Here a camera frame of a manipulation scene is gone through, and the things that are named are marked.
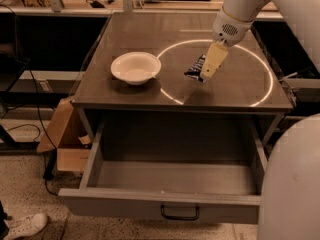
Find white gripper with grille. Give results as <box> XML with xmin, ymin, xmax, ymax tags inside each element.
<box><xmin>200</xmin><ymin>7</ymin><xmax>254</xmax><ymax>81</ymax></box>

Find blue rxbar blueberry wrapper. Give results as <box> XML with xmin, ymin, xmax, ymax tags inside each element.
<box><xmin>184</xmin><ymin>54</ymin><xmax>206</xmax><ymax>82</ymax></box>

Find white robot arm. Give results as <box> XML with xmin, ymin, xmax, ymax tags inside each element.
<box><xmin>201</xmin><ymin>0</ymin><xmax>320</xmax><ymax>240</ymax></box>

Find grey cabinet with glass top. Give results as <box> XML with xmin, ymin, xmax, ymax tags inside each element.
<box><xmin>73</xmin><ymin>12</ymin><xmax>293</xmax><ymax>136</ymax></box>

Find open grey top drawer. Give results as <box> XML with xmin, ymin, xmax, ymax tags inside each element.
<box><xmin>59</xmin><ymin>114</ymin><xmax>266</xmax><ymax>224</ymax></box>

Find white ceramic bowl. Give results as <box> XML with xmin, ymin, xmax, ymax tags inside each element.
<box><xmin>111</xmin><ymin>52</ymin><xmax>161</xmax><ymax>85</ymax></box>

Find brown cardboard box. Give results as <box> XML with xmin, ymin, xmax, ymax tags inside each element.
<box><xmin>37</xmin><ymin>97</ymin><xmax>92</xmax><ymax>173</ymax></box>

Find grey low shelf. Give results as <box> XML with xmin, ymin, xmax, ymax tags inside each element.
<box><xmin>0</xmin><ymin>70</ymin><xmax>84</xmax><ymax>105</ymax></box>

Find white sneaker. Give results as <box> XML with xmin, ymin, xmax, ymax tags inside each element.
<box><xmin>0</xmin><ymin>213</ymin><xmax>48</xmax><ymax>240</ymax></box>

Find black drawer handle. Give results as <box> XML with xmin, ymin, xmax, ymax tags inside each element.
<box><xmin>160</xmin><ymin>205</ymin><xmax>200</xmax><ymax>221</ymax></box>

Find black floor cable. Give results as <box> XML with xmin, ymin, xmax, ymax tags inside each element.
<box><xmin>0</xmin><ymin>3</ymin><xmax>59</xmax><ymax>197</ymax></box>

